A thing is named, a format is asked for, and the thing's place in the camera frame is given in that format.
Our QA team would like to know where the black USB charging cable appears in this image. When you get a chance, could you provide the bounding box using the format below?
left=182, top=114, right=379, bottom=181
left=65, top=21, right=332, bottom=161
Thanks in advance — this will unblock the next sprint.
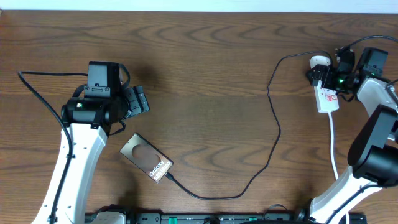
left=164, top=50, right=334, bottom=200

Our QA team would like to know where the white USB wall charger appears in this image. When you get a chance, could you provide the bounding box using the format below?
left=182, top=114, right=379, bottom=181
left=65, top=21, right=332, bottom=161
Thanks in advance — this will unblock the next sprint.
left=310, top=55, right=331, bottom=68

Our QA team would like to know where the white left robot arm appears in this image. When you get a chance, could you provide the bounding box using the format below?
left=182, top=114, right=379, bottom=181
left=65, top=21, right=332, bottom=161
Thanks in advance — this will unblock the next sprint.
left=34, top=61, right=149, bottom=223

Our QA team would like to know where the white power strip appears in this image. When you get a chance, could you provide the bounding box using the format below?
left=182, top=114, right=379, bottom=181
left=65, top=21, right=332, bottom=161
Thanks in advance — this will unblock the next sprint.
left=314, top=85, right=339, bottom=114

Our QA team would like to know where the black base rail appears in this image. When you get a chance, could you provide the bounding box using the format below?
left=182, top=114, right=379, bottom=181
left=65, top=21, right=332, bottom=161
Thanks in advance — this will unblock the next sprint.
left=83, top=212, right=368, bottom=224

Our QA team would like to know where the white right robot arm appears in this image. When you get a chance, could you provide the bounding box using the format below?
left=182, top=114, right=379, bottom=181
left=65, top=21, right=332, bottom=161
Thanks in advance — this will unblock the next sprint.
left=298, top=47, right=397, bottom=223

